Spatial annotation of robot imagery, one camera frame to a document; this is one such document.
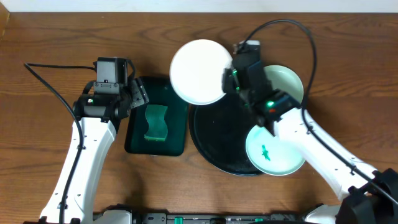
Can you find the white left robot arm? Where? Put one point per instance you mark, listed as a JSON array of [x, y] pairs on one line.
[[97, 114]]

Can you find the pale green plate top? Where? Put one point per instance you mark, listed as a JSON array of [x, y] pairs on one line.
[[285, 79]]

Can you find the black rectangular tray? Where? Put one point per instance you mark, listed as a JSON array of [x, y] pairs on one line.
[[160, 92]]

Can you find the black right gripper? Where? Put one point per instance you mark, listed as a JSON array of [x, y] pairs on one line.
[[226, 86]]

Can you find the pale green plate bottom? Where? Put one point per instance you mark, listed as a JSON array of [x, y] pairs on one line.
[[270, 155]]

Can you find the black round tray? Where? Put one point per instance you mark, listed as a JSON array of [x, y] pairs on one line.
[[219, 132]]

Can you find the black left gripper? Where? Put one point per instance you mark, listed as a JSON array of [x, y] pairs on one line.
[[138, 94]]

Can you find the white plate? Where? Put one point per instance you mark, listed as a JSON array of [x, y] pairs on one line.
[[196, 71]]

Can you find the pale green plate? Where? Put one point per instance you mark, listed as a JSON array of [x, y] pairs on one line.
[[285, 79], [270, 155]]

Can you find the green wavy sponge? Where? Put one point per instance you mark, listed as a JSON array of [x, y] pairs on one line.
[[157, 127]]

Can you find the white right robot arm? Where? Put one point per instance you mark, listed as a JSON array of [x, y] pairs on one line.
[[366, 194]]

